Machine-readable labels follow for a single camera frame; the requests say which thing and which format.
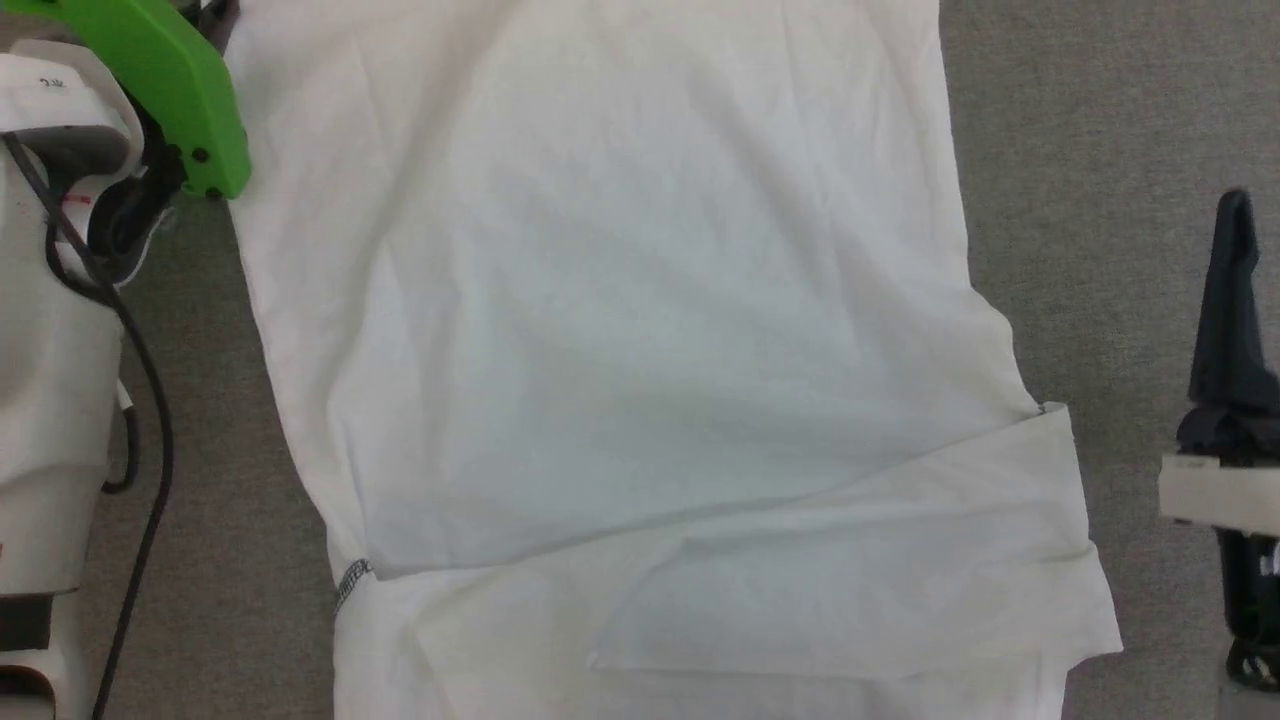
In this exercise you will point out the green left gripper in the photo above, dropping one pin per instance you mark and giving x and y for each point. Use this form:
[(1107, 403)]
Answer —
[(170, 80)]

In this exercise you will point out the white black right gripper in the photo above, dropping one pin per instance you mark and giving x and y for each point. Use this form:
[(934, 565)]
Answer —
[(1220, 490)]

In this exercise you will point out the white t-shirt garment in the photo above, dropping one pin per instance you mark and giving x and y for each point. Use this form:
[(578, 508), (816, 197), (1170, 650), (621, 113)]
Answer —
[(650, 350)]

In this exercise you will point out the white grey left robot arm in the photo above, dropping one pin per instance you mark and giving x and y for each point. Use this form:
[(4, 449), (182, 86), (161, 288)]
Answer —
[(50, 380)]

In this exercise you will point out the grey fabric sofa seat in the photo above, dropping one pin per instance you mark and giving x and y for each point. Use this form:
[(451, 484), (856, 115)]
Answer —
[(1100, 150)]

